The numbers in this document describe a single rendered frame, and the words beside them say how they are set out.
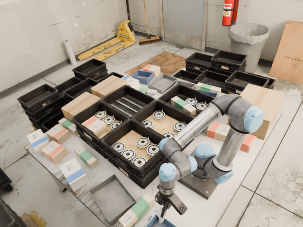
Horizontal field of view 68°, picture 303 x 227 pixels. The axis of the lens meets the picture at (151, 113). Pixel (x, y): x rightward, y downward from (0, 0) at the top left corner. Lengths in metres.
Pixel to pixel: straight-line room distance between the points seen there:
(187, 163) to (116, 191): 0.69
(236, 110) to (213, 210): 0.67
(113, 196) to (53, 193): 1.19
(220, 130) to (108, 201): 0.98
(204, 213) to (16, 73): 3.96
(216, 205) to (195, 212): 0.14
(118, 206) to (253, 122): 0.97
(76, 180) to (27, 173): 1.44
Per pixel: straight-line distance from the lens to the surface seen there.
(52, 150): 1.96
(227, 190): 1.62
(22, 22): 4.57
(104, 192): 1.65
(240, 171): 1.73
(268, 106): 1.96
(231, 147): 1.26
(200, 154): 1.42
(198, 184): 1.57
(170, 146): 1.15
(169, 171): 1.03
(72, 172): 1.72
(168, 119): 1.85
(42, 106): 3.02
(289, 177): 2.72
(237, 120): 1.15
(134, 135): 1.76
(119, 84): 2.31
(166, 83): 2.52
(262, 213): 2.42
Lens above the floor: 2.07
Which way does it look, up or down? 40 degrees down
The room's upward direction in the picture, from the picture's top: 7 degrees counter-clockwise
